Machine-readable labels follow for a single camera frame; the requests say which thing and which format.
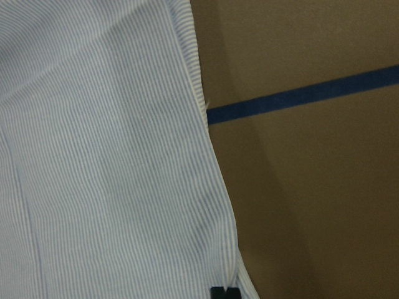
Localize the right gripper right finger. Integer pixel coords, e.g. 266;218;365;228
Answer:
225;287;241;299

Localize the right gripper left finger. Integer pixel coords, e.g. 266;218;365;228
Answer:
210;287;226;299

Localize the light blue striped shirt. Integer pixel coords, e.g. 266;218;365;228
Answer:
1;1;258;298

